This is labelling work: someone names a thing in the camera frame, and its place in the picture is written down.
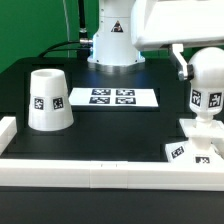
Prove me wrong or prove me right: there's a white lamp base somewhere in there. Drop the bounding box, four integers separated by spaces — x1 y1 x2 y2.
165 119 224 165

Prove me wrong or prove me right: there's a black cable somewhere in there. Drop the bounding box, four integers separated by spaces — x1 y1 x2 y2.
38 40 94 58

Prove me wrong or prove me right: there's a white U-shaped fence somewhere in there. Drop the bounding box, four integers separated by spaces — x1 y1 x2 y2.
0 117 224 191

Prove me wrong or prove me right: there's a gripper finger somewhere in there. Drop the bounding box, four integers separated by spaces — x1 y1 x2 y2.
170 44 194 81

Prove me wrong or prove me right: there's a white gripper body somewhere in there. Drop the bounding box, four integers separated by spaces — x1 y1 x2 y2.
131 0 224 51

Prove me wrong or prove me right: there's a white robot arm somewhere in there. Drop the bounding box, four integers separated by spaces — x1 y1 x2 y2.
88 0 224 80

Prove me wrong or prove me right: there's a white lamp shade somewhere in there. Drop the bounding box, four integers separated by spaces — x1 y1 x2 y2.
28 69 74 131

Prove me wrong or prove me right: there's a black cable post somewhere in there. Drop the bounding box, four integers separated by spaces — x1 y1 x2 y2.
77 0 89 60

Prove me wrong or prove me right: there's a grey thin cable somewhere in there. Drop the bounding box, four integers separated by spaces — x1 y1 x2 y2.
61 0 72 58

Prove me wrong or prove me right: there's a white lamp bulb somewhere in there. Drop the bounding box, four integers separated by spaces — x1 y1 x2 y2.
189 47 224 122

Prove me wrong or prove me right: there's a white marker sheet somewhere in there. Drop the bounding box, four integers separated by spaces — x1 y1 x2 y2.
69 87 158 107

